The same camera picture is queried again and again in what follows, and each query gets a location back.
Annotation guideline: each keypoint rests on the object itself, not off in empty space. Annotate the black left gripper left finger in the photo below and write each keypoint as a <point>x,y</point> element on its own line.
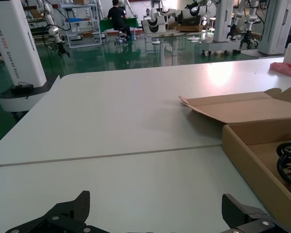
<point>70,213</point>

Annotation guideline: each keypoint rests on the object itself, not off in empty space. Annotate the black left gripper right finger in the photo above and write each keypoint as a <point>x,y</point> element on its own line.
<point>237,213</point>

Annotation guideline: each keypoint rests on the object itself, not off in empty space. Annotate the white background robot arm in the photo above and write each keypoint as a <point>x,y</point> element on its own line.
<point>53,31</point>

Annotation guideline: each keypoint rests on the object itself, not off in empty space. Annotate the cardboard box with torn corner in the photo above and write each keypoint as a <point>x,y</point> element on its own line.
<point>245,116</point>

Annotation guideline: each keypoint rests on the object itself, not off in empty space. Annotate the background cardboard box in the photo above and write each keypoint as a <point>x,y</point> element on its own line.
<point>189,28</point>

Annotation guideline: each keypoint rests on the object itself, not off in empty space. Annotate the pink foam tray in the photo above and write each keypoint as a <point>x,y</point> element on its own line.
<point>286,69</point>

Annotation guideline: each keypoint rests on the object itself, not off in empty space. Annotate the grey background table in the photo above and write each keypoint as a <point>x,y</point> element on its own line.
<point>174,48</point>

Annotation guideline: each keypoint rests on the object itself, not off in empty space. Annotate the metal shelf rack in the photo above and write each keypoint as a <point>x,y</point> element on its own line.
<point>99,36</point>

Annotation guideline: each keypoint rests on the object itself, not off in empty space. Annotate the metal stool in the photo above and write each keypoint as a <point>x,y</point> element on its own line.
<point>121,36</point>

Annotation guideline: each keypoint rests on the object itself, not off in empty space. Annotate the white robot column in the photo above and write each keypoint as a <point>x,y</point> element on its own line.
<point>274,29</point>
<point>221,24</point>

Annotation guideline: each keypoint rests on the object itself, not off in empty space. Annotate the green table cloth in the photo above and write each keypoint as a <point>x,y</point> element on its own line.
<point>131,21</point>

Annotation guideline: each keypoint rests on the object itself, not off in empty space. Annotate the seated person in black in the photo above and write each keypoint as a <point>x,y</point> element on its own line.
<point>116,17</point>

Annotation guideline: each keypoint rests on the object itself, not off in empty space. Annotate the white robot head unit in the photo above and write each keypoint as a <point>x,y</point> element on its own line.
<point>157,26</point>
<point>194,12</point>

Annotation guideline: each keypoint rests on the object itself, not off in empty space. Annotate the white robot pedestal with lettering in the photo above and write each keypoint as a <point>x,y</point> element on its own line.
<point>14,48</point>

